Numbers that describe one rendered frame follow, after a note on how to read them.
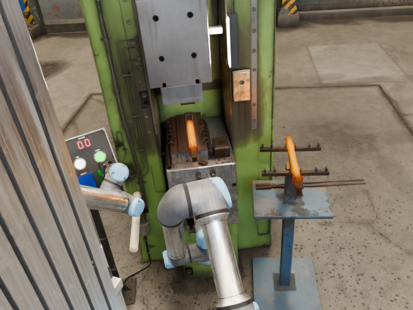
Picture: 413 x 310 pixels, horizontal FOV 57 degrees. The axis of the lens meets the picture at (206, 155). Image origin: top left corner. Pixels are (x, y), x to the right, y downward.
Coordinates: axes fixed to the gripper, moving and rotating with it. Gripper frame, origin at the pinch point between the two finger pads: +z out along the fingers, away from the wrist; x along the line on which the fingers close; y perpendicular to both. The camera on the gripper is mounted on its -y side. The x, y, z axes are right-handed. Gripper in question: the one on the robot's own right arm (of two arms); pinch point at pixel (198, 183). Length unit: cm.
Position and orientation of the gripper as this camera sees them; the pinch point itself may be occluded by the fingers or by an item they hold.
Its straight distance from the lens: 177.5
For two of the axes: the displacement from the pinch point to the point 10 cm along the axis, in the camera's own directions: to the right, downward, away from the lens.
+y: 0.7, 8.3, 5.6
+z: -1.1, -5.5, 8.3
